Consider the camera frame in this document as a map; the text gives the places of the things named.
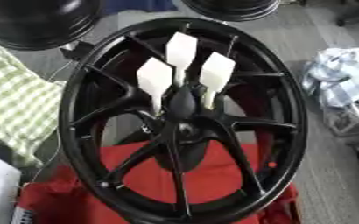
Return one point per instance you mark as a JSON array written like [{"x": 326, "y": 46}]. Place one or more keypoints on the black spoked wheel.
[{"x": 131, "y": 93}]

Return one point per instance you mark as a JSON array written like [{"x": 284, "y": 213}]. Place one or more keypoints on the blue white checked cloth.
[{"x": 341, "y": 78}]

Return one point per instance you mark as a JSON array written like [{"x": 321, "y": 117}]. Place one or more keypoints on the large black round wheel rim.
[{"x": 34, "y": 20}]

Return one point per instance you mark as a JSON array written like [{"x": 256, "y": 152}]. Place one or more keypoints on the green white checked cloth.
[{"x": 14, "y": 102}]

